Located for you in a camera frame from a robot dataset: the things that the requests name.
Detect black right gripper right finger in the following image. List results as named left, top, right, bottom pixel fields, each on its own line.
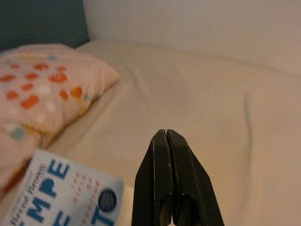
left=166, top=129, right=226, bottom=226

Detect white book blue letters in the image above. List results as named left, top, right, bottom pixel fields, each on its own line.
left=0, top=147, right=126, bottom=226

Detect pink dotted pillow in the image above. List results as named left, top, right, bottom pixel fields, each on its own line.
left=0, top=43, right=121, bottom=196

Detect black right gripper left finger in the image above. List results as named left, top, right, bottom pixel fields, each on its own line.
left=131, top=129, right=174, bottom=226

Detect teal fabric headboard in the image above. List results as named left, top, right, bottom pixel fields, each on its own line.
left=0, top=0, right=90, bottom=51

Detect mattress with beige sheet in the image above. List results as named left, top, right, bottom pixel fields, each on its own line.
left=44, top=38, right=301, bottom=226

